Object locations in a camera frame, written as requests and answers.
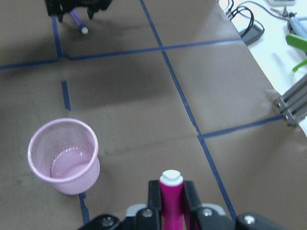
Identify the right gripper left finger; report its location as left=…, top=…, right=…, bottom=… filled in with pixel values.
left=147, top=180, right=162, bottom=230

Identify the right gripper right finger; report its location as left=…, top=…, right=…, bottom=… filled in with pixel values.
left=183, top=181, right=204, bottom=230

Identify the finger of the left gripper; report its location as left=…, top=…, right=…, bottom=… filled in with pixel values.
left=55, top=11, right=64, bottom=23
left=87, top=7, right=96, bottom=20

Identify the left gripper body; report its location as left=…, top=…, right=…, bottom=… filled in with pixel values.
left=45, top=0, right=112, bottom=16

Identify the purple pen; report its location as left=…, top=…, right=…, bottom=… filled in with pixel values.
left=70, top=9, right=89, bottom=35

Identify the pink pen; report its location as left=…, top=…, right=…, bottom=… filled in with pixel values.
left=159, top=170, right=184, bottom=230

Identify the pink mesh cup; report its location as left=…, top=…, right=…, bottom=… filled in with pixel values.
left=27, top=118, right=100, bottom=195

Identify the brown paper table cover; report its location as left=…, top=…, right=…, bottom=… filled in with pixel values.
left=0, top=0, right=307, bottom=230

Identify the black power adapter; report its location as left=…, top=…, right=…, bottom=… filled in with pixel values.
left=239, top=24, right=265, bottom=46

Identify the blue teach pendant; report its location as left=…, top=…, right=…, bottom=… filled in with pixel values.
left=287, top=16, right=307, bottom=36

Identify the aluminium frame post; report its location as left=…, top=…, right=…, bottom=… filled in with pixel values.
left=274, top=75, right=307, bottom=127

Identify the green handled grabber tool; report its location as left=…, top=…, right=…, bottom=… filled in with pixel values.
left=285, top=33, right=307, bottom=73

